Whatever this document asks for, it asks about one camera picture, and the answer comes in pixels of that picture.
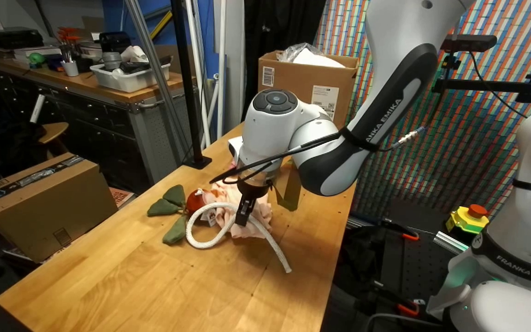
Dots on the white pole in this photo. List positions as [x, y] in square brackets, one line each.
[219, 61]

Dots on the black vertical stand pole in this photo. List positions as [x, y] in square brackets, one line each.
[184, 74]

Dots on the cardboard box with black tape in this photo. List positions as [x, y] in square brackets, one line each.
[50, 209]

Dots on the red green plush flower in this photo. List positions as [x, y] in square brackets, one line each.
[169, 200]

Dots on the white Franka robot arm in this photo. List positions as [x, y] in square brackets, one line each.
[326, 159]

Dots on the yellow red emergency stop button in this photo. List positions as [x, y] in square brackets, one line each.
[466, 222]

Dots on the black container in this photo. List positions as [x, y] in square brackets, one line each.
[114, 41]

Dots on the white plastic bin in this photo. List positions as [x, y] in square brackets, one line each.
[129, 80]

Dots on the wooden top cabinet counter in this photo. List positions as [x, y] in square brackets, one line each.
[92, 122]

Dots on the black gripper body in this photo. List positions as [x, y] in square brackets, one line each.
[254, 189]

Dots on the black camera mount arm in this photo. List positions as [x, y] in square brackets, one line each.
[492, 85]

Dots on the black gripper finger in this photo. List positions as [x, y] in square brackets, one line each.
[243, 213]

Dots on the black curtain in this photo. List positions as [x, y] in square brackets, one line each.
[258, 25]

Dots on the white flexible tube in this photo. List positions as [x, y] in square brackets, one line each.
[276, 250]

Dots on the cardboard box with white labels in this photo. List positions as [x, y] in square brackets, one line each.
[295, 84]

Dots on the wooden stool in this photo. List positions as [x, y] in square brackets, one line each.
[53, 132]

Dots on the clear plastic bag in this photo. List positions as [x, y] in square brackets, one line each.
[311, 56]

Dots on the white cup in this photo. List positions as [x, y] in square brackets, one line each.
[70, 69]

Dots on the black office chair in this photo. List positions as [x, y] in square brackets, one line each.
[7, 148]

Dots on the small green object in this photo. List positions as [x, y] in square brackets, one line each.
[37, 60]

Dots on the black stereo camera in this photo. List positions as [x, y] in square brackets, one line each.
[470, 43]

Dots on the grey metal tripod pole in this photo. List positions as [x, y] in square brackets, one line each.
[155, 74]

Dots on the pale pink white cloth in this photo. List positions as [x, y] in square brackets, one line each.
[260, 215]

